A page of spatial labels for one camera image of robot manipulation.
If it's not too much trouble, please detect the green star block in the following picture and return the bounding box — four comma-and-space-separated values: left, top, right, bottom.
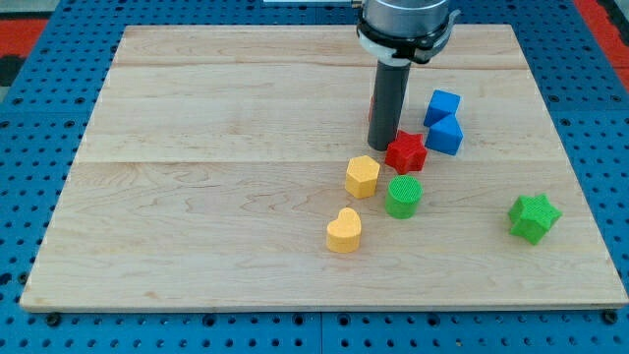
508, 194, 562, 245

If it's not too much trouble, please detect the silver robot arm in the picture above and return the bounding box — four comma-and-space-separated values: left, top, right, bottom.
357, 0, 461, 67

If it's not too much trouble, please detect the blue cube block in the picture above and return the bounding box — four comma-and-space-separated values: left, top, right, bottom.
424, 89, 461, 127

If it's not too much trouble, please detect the green cylinder block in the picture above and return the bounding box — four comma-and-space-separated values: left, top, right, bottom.
385, 175, 424, 219

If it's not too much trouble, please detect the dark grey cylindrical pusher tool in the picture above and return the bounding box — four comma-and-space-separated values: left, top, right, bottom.
368, 62, 411, 151

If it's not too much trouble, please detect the red block behind pusher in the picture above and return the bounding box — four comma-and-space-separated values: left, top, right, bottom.
368, 95, 373, 122

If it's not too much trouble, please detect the yellow heart block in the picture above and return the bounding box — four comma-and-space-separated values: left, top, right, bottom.
326, 207, 362, 253

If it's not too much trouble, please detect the yellow hexagon block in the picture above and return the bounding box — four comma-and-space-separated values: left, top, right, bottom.
345, 155, 380, 199

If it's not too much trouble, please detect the red star block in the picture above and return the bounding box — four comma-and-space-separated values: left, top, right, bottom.
384, 130, 428, 174

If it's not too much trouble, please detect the light wooden board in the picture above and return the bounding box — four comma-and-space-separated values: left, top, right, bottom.
20, 25, 628, 313

